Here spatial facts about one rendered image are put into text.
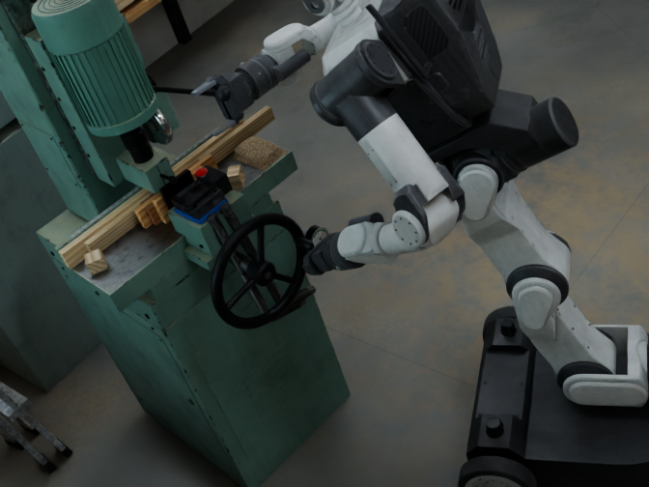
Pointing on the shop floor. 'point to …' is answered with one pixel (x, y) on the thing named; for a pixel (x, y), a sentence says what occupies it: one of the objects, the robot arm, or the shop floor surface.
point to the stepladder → (10, 406)
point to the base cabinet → (229, 372)
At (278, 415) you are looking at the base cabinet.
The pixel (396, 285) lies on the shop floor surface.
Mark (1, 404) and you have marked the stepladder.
